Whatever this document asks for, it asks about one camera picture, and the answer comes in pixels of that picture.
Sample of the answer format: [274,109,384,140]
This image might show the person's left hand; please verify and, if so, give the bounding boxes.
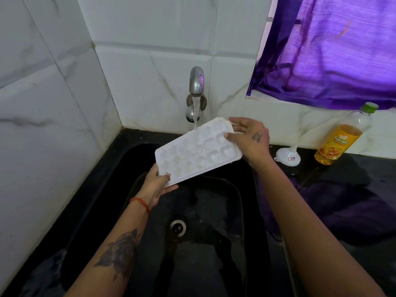
[136,163,179,211]

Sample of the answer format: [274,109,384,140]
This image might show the person's right hand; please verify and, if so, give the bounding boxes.
[223,116,274,169]

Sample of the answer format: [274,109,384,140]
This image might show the white plastic funnel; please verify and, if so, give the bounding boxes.
[274,144,302,167]

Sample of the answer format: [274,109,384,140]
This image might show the white ice tray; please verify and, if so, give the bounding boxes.
[154,116,243,188]

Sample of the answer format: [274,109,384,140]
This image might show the orange juice bottle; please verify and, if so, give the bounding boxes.
[314,110,373,166]

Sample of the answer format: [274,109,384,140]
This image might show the green bottle cap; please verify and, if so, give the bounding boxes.
[360,101,380,115]

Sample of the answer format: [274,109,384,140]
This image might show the person's left forearm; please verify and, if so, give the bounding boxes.
[65,199,151,297]

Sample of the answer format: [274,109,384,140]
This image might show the person's right forearm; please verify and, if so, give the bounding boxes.
[253,157,387,297]

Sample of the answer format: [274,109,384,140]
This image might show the metal sink drain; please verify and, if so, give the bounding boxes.
[169,219,187,238]

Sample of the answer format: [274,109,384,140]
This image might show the black sink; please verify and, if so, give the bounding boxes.
[60,142,266,297]

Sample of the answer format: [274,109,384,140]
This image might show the purple curtain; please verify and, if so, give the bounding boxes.
[246,0,396,111]

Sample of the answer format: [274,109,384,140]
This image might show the red thread bracelet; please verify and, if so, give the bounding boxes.
[129,197,151,216]

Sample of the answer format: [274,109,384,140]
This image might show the chrome wall tap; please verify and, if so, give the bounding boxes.
[185,66,208,123]

